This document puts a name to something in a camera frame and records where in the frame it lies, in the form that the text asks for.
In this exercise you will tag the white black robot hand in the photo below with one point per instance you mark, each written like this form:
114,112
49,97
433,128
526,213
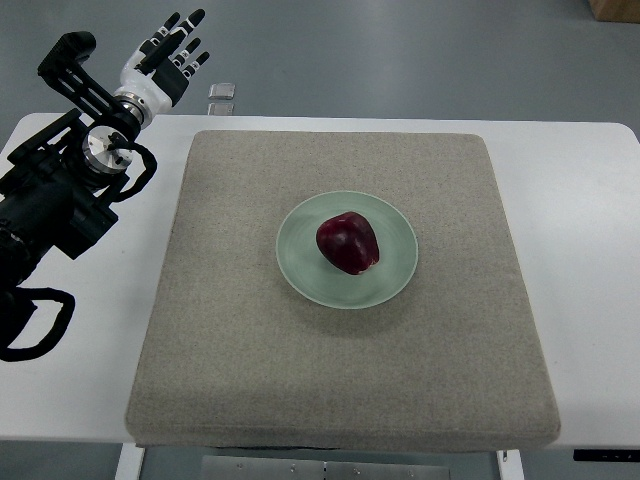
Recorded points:
160,70

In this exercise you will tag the red apple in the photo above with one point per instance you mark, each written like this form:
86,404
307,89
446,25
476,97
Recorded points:
348,242

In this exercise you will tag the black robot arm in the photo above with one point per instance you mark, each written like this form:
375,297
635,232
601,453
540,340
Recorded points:
58,193

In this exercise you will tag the lower floor socket plate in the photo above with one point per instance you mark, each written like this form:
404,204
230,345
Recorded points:
220,109

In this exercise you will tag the floor socket plate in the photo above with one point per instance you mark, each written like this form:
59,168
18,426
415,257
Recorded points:
221,91
220,109

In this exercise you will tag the upper floor socket plate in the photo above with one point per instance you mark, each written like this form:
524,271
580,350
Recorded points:
221,91

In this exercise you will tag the pale green plate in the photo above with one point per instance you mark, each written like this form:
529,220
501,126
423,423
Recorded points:
314,277

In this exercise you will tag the beige fabric mat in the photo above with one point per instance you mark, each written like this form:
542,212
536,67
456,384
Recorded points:
235,357

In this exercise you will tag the white table leg left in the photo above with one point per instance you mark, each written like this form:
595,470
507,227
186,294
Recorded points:
130,462

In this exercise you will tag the white table leg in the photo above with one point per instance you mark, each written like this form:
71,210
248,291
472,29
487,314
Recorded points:
510,465
130,462

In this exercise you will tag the cardboard box corner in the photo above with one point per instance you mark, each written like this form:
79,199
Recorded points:
623,11

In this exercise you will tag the white table leg right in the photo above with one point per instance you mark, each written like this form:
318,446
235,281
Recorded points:
510,465

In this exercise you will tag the black table control panel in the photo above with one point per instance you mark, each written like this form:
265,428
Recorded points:
607,455

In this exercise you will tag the metal base plate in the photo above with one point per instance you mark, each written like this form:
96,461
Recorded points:
226,467

